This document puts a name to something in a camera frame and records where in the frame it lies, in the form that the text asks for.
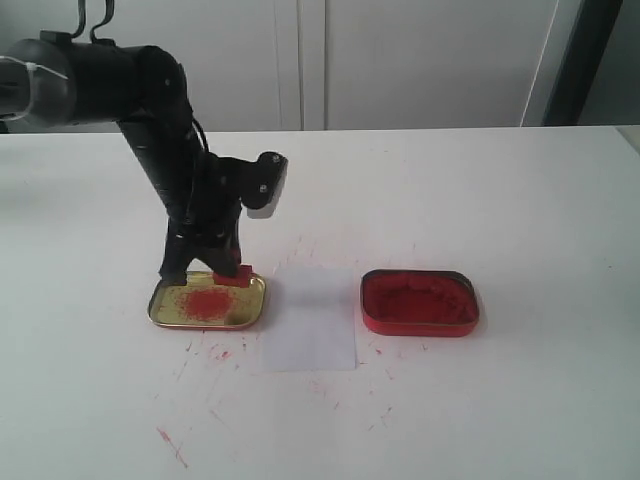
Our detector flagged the red ink paste tin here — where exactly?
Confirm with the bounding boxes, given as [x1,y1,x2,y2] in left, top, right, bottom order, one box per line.
[360,269,480,338]

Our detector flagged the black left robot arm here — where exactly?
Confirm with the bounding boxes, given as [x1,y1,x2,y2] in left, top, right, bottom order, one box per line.
[1,32,240,285]

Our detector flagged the white cabinet doors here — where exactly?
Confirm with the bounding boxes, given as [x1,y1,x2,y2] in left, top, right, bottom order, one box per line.
[0,0,586,134]

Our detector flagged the red stamp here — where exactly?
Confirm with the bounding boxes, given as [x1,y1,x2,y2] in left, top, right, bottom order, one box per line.
[212,264,253,288]

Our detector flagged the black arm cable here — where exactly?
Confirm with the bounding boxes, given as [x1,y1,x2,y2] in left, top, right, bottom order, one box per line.
[184,114,211,241]

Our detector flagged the white paper sheet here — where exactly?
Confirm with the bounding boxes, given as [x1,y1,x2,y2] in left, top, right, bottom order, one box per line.
[262,266,357,372]

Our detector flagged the dark vertical post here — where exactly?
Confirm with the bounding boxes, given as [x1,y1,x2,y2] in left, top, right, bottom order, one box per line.
[542,0,624,127]

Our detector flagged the gold tin lid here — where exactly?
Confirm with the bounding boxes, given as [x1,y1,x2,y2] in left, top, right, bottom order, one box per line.
[148,266,266,331]

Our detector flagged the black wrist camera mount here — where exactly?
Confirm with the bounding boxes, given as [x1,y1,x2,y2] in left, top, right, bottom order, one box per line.
[219,151,288,210]

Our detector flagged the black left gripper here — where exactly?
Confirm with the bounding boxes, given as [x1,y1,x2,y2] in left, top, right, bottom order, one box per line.
[159,153,241,286]

